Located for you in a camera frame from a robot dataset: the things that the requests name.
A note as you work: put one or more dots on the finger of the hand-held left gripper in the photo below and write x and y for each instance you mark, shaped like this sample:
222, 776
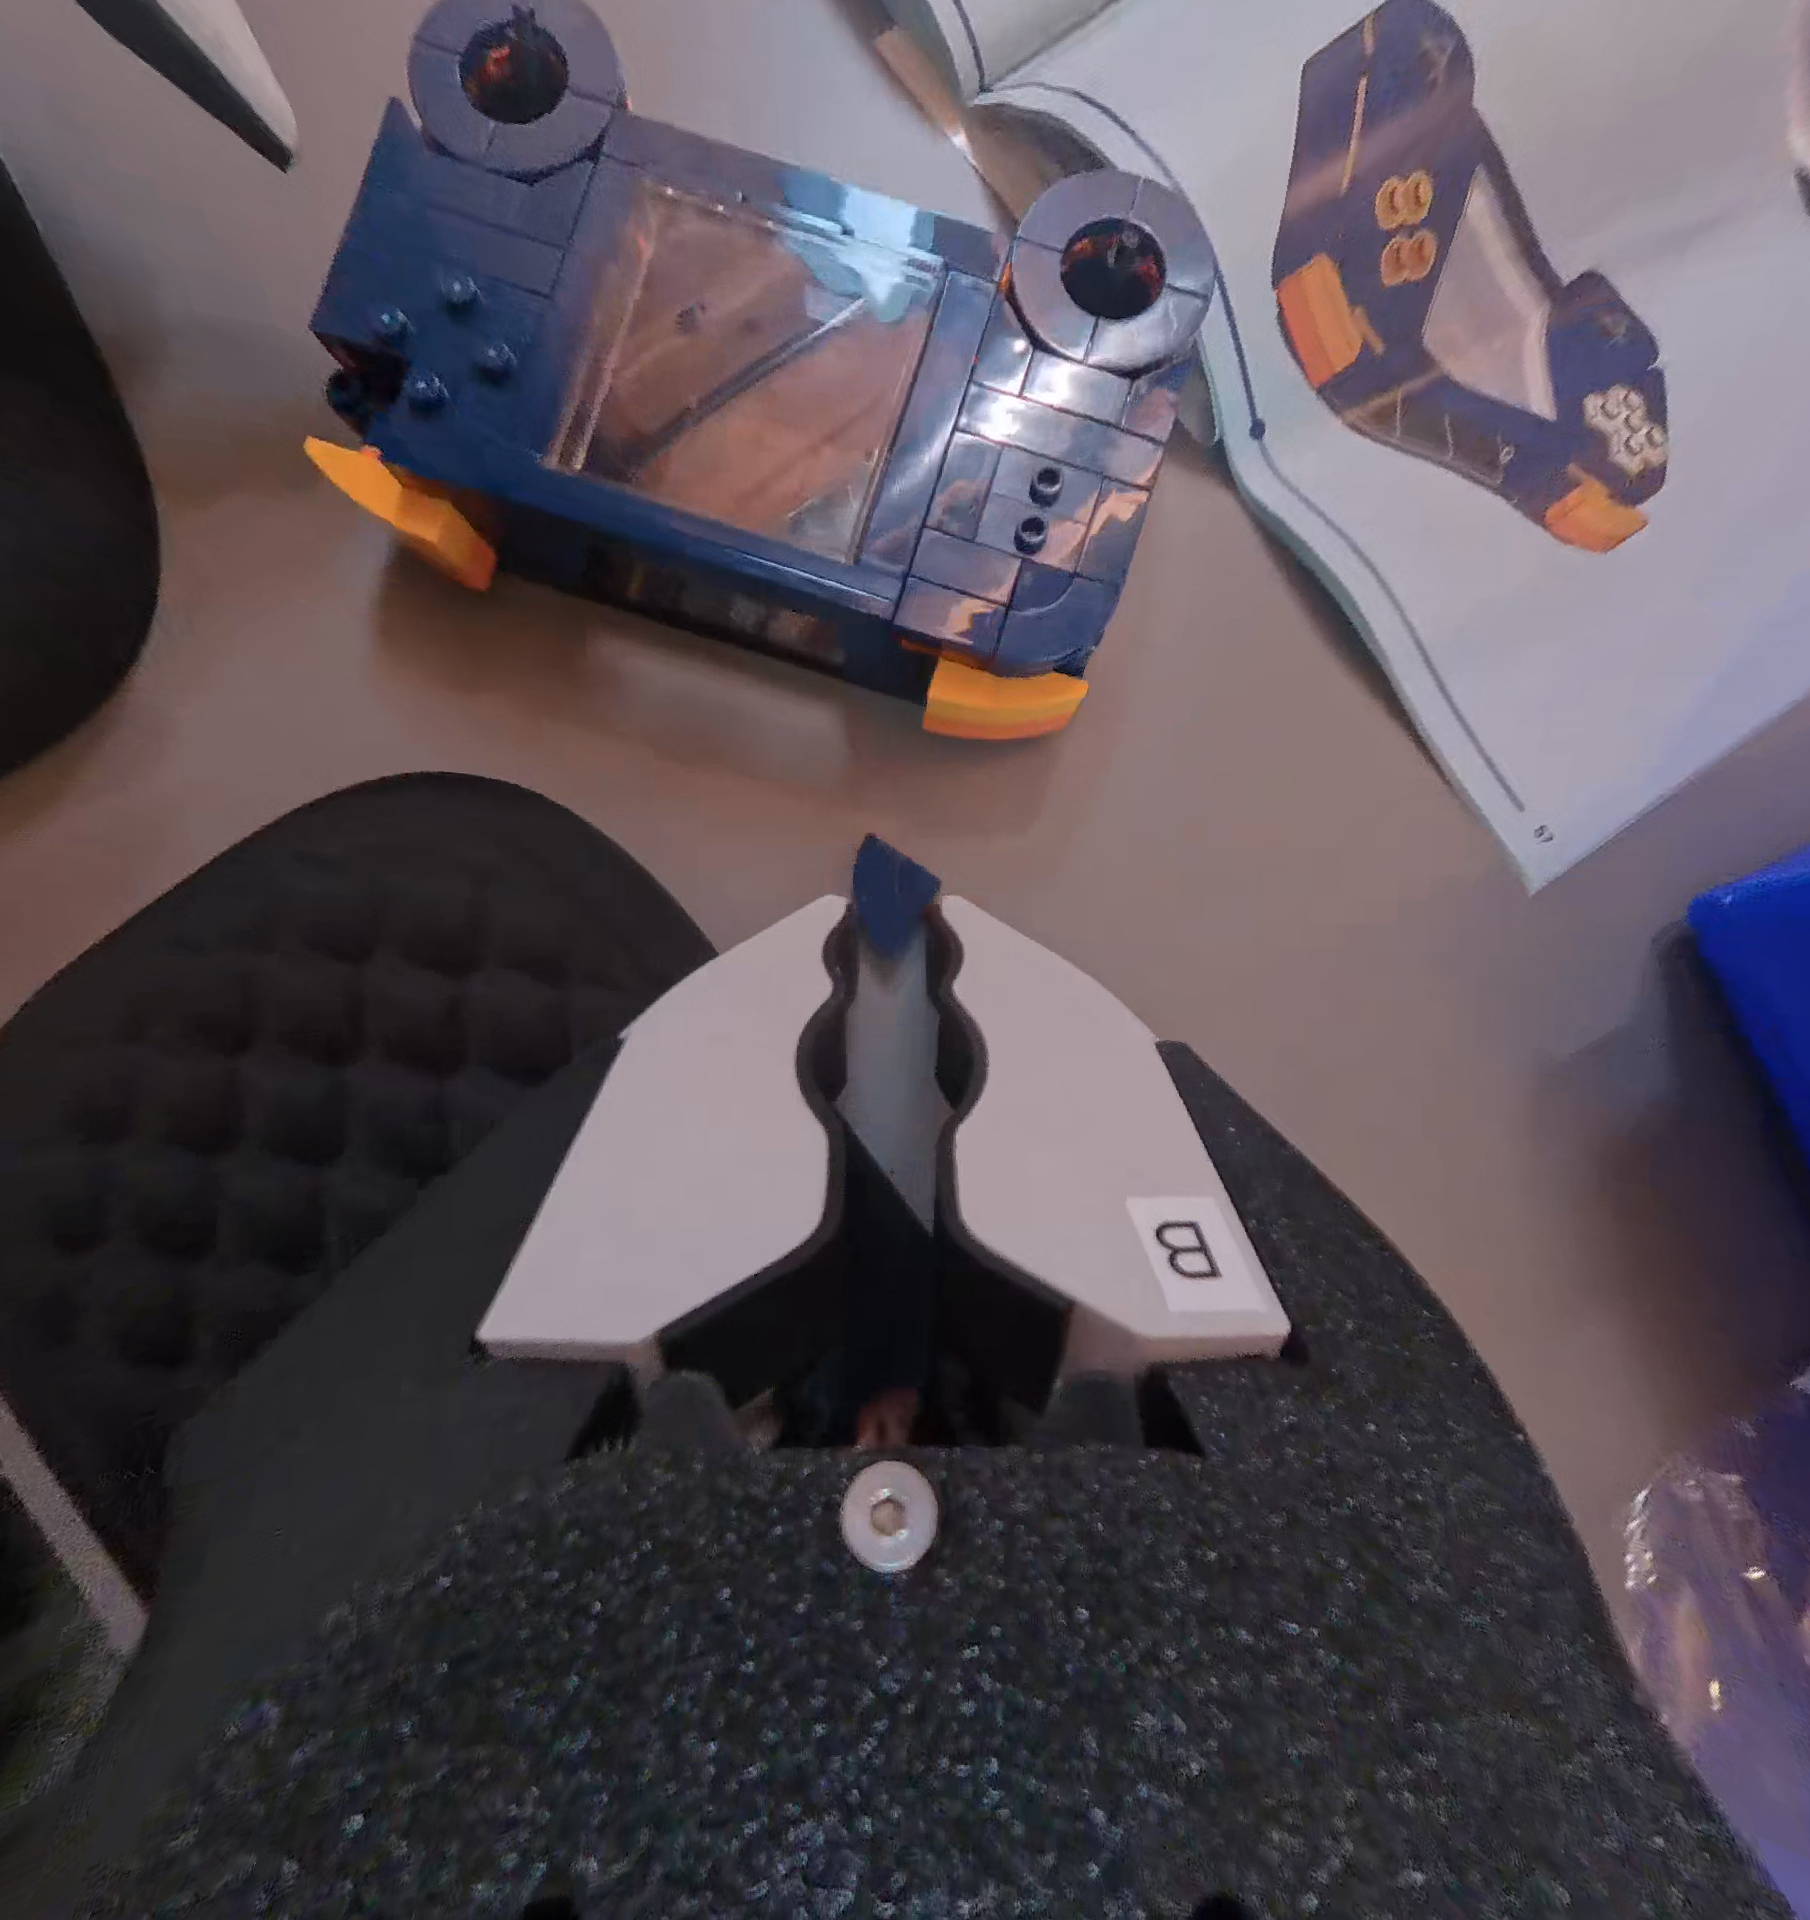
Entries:
223, 68

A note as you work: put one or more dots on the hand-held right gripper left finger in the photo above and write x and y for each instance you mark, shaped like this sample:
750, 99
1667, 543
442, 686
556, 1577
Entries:
681, 1170

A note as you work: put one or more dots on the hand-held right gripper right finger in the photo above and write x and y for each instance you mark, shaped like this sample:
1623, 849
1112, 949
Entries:
1086, 1155

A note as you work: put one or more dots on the dark blue quarter-round brick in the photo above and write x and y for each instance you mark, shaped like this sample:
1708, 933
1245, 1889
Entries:
892, 893

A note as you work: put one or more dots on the dark blue toy brick console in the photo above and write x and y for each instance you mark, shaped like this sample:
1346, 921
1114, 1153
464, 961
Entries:
726, 344

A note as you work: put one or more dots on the blue plastic bin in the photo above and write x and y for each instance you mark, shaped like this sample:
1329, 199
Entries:
1790, 1021

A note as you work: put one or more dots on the black padded armrest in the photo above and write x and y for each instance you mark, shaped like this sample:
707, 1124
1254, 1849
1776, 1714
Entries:
36, 527
245, 1080

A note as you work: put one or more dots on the open instruction booklet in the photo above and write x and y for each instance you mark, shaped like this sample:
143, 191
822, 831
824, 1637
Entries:
1597, 676

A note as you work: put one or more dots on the white armrest support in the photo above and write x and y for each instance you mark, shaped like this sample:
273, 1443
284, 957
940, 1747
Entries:
36, 1456

